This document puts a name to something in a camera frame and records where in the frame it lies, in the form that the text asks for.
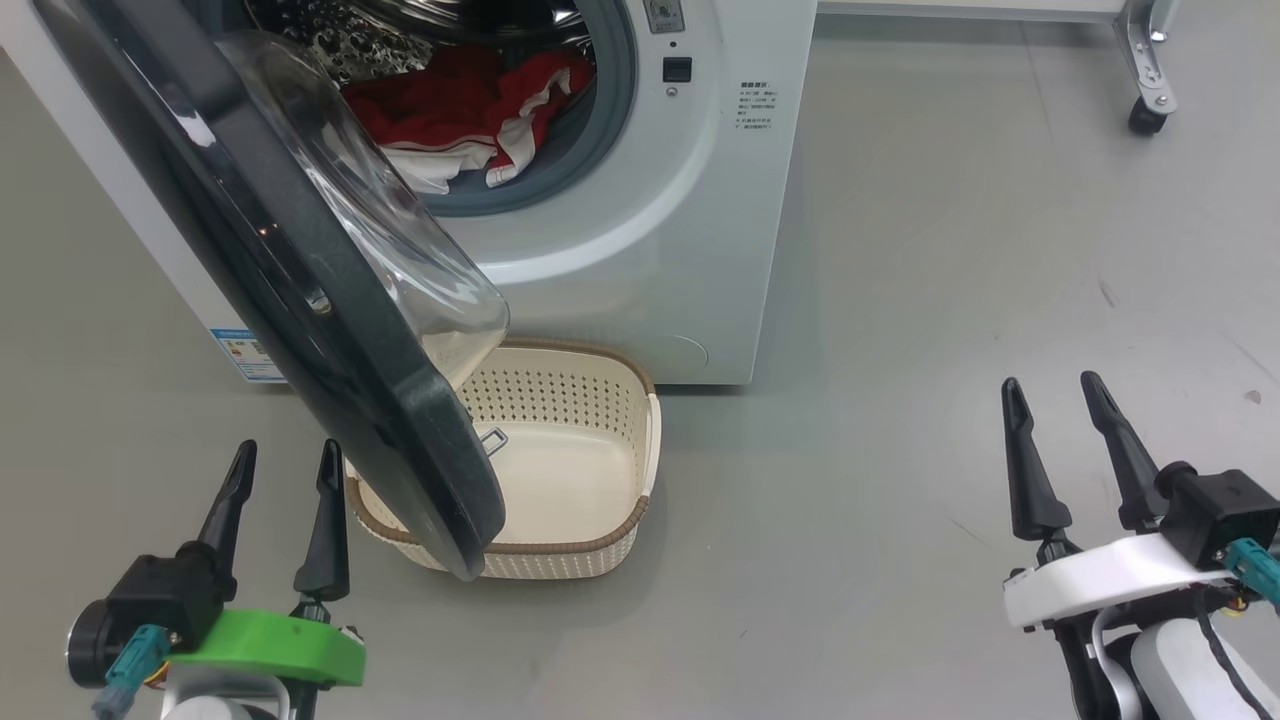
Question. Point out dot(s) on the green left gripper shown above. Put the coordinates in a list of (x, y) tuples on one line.
[(270, 645)]

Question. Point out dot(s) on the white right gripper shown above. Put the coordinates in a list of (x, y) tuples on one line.
[(1100, 575)]

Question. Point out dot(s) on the dark round glass washer door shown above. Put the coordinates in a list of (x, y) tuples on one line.
[(330, 330)]

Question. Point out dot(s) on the red and white jersey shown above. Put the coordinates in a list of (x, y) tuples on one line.
[(450, 100)]

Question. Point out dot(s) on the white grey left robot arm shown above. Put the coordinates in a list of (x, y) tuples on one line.
[(220, 700)]

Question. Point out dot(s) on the cream perforated laundry basket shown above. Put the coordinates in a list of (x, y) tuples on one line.
[(580, 470)]

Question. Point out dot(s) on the white front-load washing machine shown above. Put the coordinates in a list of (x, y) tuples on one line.
[(640, 250)]

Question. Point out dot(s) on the blue energy label sticker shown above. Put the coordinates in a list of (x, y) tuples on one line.
[(248, 355)]

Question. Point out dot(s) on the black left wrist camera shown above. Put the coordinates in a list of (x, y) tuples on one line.
[(150, 600)]

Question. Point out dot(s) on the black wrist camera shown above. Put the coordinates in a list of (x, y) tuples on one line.
[(1225, 510), (150, 600)]

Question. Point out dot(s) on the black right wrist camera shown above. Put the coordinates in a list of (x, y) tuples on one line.
[(1225, 510)]

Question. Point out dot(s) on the metal frame with caster wheel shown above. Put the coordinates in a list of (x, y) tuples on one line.
[(1150, 60)]

